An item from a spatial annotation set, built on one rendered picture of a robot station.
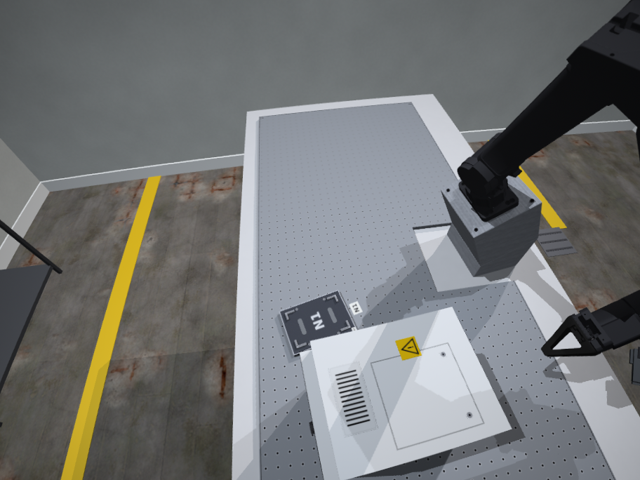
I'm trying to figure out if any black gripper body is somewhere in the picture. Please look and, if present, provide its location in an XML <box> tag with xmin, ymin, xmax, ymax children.
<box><xmin>571</xmin><ymin>299</ymin><xmax>640</xmax><ymax>355</ymax></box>

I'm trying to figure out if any grey heat sealer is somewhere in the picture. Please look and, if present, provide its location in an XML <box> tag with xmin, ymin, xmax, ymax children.
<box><xmin>299</xmin><ymin>307</ymin><xmax>512</xmax><ymax>480</ymax></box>

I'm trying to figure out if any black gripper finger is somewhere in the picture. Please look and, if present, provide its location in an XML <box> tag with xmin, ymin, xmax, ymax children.
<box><xmin>541</xmin><ymin>315</ymin><xmax>596</xmax><ymax>356</ymax></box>
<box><xmin>551</xmin><ymin>329</ymin><xmax>597</xmax><ymax>356</ymax></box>

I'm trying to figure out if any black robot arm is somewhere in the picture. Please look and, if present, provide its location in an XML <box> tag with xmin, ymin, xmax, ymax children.
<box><xmin>457</xmin><ymin>0</ymin><xmax>640</xmax><ymax>349</ymax></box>

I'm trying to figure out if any small white label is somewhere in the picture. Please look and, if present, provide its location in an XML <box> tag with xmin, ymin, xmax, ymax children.
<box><xmin>349</xmin><ymin>302</ymin><xmax>362</xmax><ymax>315</ymax></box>

